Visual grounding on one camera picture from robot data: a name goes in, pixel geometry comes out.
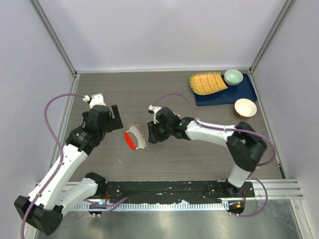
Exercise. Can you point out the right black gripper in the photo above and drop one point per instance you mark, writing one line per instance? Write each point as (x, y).
(154, 136)

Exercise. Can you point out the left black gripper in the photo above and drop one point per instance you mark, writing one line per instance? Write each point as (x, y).
(115, 123)

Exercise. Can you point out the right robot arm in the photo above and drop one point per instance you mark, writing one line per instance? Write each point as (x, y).
(245, 147)

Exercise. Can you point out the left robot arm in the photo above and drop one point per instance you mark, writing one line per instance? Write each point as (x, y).
(45, 206)

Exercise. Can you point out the yellow woven bamboo plate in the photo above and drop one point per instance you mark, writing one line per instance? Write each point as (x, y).
(207, 83)

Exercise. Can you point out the brown white bowl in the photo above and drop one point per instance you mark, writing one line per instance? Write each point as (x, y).
(245, 108)

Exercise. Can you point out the light green bowl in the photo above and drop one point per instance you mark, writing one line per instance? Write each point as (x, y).
(233, 77)

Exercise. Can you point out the dark blue tray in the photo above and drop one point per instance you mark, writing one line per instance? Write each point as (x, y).
(229, 96)

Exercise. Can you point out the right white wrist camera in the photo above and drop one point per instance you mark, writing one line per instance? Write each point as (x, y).
(153, 111)

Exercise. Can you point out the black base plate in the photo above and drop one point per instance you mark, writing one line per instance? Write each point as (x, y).
(169, 192)

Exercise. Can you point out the white slotted cable duct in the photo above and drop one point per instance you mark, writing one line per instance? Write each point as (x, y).
(125, 207)

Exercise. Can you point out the left aluminium frame post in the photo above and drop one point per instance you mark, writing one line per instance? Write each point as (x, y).
(53, 36)

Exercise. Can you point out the aluminium frame post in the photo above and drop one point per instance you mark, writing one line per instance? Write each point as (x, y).
(53, 36)
(288, 4)

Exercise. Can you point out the right aluminium frame post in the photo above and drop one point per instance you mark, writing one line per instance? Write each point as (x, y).
(288, 4)

